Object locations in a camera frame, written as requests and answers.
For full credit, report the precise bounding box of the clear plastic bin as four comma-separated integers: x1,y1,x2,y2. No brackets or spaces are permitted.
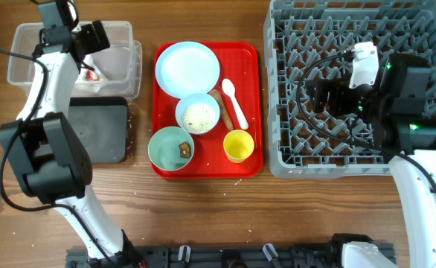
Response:
7,21,142,99

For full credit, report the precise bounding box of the brown food scrap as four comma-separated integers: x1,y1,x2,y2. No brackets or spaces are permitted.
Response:
179,141,192,159

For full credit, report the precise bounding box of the mint green bowl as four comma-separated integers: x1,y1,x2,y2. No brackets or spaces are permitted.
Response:
148,127,195,171

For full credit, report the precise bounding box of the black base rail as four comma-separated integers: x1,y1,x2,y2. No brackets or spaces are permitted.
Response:
65,243,397,268

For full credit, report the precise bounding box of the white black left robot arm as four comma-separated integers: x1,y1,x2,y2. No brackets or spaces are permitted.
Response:
0,0,147,267

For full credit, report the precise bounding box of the yellow plastic cup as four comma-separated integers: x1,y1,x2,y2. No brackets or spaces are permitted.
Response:
223,130,254,163

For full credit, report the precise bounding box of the light blue bowl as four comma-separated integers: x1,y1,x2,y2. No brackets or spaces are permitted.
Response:
175,93,220,135

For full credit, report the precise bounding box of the red plastic tray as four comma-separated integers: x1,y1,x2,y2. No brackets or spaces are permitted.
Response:
147,41,263,179

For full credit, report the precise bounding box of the red white wrapper tissue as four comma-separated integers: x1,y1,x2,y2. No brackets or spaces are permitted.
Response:
74,55,109,93

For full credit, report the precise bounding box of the black waste tray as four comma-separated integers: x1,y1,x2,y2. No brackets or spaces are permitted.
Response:
68,97,129,164

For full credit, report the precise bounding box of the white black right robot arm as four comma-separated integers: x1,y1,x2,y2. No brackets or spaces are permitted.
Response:
295,49,436,267

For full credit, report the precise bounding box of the white rice pile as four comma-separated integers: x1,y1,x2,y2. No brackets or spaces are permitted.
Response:
182,103,216,134

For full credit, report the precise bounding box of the light blue plate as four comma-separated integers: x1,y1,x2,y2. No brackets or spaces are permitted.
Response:
155,41,220,99

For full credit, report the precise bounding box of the white plastic spoon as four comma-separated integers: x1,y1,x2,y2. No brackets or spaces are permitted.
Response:
222,78,249,130

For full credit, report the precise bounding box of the grey dishwasher rack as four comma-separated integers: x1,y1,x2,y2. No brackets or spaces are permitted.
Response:
263,0,436,179

